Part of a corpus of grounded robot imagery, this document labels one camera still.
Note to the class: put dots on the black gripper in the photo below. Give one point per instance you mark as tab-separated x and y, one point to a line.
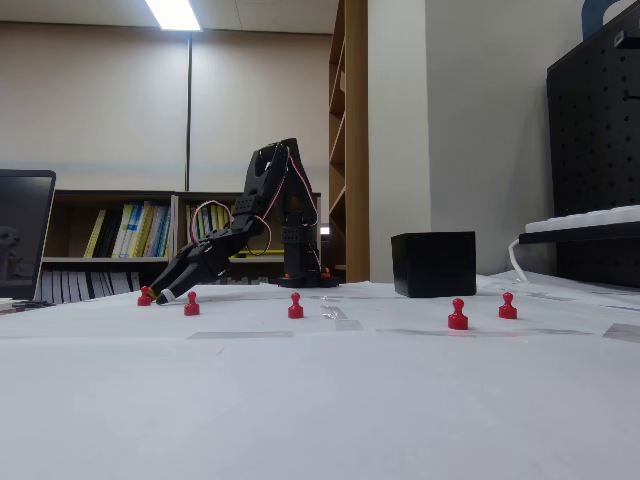
196	265

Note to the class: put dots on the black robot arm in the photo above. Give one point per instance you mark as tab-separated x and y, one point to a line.
300	240

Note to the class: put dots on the black open box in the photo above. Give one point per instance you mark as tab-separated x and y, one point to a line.
435	265

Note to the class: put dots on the low wooden bookshelf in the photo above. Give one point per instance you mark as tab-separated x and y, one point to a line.
181	235
70	225

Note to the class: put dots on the blue green book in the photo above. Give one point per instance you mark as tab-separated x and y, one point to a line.
159	232

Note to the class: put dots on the green white binder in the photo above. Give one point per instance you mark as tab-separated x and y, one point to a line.
207	217
189	225

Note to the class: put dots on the white yellow book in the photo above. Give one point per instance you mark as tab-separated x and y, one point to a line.
125	230
139	230

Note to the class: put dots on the yellow binder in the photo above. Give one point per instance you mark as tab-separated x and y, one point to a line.
222	217

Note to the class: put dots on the flat yellow folder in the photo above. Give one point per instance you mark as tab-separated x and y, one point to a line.
274	253

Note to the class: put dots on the yellow thin book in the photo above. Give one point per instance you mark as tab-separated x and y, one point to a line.
95	234

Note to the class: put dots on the black laptop screen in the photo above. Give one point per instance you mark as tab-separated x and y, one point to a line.
22	230

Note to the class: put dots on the white paper table cover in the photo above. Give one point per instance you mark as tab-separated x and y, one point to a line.
300	400

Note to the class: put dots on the rectangular ceiling light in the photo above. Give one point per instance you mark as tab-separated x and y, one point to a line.
172	15

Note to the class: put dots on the tall wooden bookshelf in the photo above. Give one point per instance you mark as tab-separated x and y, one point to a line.
356	75

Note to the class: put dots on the white power strip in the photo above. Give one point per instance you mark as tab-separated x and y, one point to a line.
590	217

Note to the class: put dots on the black pegboard panel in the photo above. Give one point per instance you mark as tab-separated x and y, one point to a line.
595	150

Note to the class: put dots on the dark blue rounded object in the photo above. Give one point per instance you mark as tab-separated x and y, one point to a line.
592	15

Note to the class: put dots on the black shelf rail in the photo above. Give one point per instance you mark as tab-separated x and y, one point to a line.
580	236

